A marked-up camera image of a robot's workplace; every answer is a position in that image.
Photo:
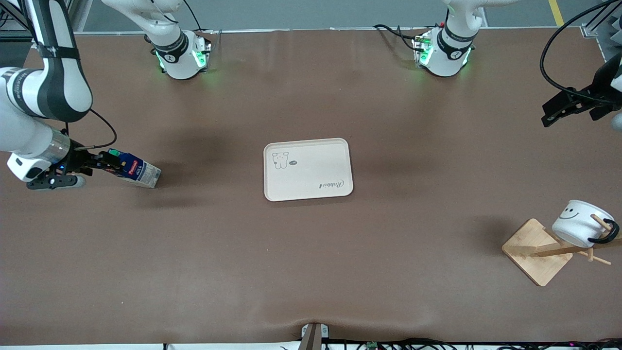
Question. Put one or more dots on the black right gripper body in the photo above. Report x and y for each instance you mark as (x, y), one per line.
(79, 158)

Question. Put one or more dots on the blue milk carton green cap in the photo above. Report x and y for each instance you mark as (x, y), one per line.
(141, 172)

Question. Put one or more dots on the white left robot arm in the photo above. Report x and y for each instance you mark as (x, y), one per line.
(444, 61)

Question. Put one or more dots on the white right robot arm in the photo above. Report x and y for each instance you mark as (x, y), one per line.
(29, 138)

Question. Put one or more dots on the wooden cup rack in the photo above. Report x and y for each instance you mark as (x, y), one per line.
(537, 255)

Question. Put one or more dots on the cream tray with Rabbit print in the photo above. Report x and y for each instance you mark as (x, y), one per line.
(311, 170)

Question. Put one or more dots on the aluminium frame profile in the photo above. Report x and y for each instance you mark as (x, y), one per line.
(73, 14)
(590, 30)

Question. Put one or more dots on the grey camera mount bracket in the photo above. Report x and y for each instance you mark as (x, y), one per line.
(314, 335)

